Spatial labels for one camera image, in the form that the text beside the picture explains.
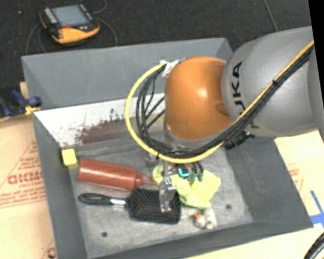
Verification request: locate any small white and orange toy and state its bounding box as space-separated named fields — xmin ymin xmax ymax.
xmin=190 ymin=207 xmax=219 ymax=232

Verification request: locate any yellow cloth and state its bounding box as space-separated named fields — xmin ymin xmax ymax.
xmin=150 ymin=155 xmax=226 ymax=218

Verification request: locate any red-brown squeeze bottle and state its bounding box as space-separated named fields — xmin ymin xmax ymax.
xmin=74 ymin=148 xmax=159 ymax=200

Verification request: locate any grey metal bin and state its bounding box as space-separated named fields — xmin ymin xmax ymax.
xmin=20 ymin=17 xmax=317 ymax=259

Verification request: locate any black cylinder on white bracket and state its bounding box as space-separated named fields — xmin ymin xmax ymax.
xmin=223 ymin=130 xmax=256 ymax=151

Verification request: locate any yellow cube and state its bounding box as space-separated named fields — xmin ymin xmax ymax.
xmin=60 ymin=147 xmax=80 ymax=169

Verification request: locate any brown cardboard board, red print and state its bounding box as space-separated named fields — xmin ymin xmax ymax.
xmin=0 ymin=112 xmax=59 ymax=259

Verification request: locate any black hairbrush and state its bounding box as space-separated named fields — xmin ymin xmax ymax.
xmin=77 ymin=178 xmax=184 ymax=238

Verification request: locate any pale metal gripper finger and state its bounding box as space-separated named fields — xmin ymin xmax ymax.
xmin=166 ymin=180 xmax=180 ymax=207
xmin=157 ymin=180 xmax=172 ymax=213

